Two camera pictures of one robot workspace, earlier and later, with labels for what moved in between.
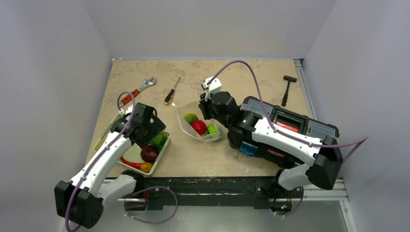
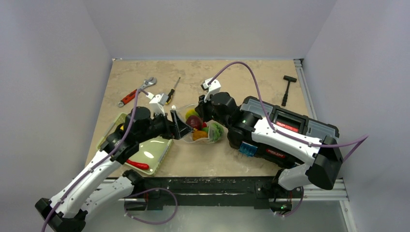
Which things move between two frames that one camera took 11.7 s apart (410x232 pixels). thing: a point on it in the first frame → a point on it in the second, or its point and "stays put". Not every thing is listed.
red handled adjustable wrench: x=147 y=82 stays put
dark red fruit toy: x=149 y=153 → x=195 y=122
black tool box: x=292 y=121 stays put
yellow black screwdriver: x=168 y=98 stays put
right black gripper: x=207 y=108 stays put
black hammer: x=289 y=79 stays put
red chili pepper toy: x=137 y=166 stays put
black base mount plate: x=157 y=192 stays put
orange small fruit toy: x=146 y=166 → x=198 y=134
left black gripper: x=156 y=127 → x=175 y=129
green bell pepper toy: x=158 y=141 → x=216 y=132
